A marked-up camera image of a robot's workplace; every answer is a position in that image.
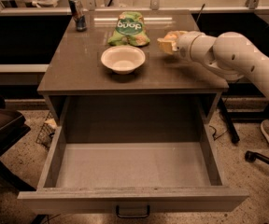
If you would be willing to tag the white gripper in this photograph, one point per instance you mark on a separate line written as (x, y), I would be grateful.
(184, 46)

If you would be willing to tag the orange fruit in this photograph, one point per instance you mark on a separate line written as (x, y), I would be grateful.
(173, 38)

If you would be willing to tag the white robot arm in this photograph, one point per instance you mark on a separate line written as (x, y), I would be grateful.
(230, 55)

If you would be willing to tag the grey cabinet counter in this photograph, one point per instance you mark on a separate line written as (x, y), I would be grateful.
(76, 69)

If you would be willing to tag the open grey top drawer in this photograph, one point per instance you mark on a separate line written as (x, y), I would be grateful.
(132, 151)

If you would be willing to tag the green chip bag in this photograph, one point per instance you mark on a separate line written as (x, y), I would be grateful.
(130, 30)

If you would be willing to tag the white bowl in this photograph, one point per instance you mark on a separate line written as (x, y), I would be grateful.
(123, 60)

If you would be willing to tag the black stand leg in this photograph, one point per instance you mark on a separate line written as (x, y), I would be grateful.
(253, 156)

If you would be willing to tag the dark chair at left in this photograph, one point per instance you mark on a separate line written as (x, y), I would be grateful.
(12, 129)

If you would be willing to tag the wire basket on floor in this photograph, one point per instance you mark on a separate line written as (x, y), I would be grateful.
(47, 131)

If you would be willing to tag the black drawer handle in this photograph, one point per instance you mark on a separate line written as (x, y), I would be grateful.
(141, 212)

